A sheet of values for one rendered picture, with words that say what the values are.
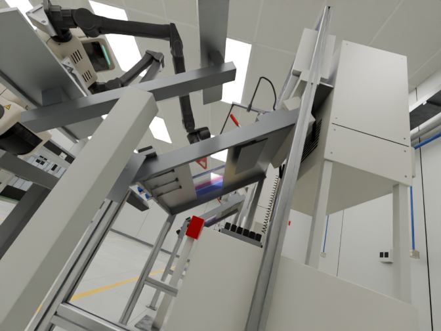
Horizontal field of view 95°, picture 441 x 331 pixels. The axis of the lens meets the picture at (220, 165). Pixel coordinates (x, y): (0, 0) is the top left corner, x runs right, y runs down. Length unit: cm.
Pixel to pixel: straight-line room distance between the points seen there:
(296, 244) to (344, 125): 332
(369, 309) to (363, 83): 88
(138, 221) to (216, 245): 951
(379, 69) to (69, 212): 129
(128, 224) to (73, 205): 984
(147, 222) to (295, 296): 945
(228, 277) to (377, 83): 103
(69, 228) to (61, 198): 5
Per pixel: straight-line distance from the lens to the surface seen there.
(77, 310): 71
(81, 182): 43
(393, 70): 134
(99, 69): 144
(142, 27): 119
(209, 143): 76
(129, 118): 46
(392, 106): 117
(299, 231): 416
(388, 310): 83
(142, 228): 1002
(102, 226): 70
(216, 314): 67
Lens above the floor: 55
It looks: 23 degrees up
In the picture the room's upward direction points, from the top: 21 degrees clockwise
